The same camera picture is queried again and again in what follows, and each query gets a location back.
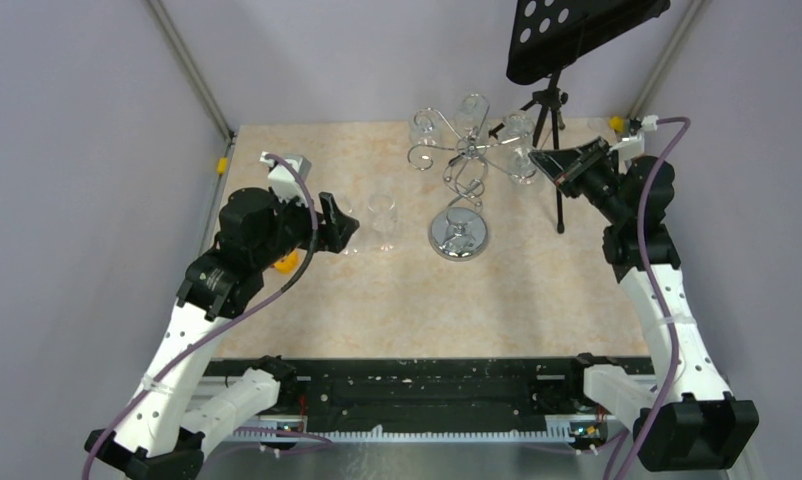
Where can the back left hanging glass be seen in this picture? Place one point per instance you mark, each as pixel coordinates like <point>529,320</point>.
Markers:
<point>425,128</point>

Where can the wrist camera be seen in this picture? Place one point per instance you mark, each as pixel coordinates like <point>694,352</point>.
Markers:
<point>631,144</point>
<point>282,176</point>

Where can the chrome wine glass rack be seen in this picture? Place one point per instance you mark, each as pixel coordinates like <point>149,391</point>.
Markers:
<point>459,232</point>

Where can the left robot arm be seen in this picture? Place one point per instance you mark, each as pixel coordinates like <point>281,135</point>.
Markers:
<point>262,249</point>

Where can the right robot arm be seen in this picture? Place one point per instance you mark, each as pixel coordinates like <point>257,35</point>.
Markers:
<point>692,420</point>

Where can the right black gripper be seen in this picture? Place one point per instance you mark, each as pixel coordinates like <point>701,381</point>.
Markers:
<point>577,162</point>

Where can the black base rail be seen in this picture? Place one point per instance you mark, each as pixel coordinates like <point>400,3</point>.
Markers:
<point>535,398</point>

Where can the red yellow toy block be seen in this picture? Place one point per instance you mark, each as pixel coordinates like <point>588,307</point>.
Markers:
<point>287,264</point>

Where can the back right hanging glass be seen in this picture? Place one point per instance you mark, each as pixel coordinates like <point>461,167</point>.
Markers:
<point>518,129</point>

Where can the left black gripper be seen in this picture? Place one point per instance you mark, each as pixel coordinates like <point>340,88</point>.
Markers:
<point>337,229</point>

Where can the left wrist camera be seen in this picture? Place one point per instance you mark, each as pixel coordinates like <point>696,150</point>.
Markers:
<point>282,176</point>

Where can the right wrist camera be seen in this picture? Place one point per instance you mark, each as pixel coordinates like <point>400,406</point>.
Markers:
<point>631,144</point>

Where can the back centre hanging glass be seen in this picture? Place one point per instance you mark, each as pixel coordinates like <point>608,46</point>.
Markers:
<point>471,114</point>

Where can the yellow corner clip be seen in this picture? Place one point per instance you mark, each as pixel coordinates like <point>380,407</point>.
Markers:
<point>618,124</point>

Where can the yellow left edge clip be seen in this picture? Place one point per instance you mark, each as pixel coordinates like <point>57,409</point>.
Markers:
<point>222,166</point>

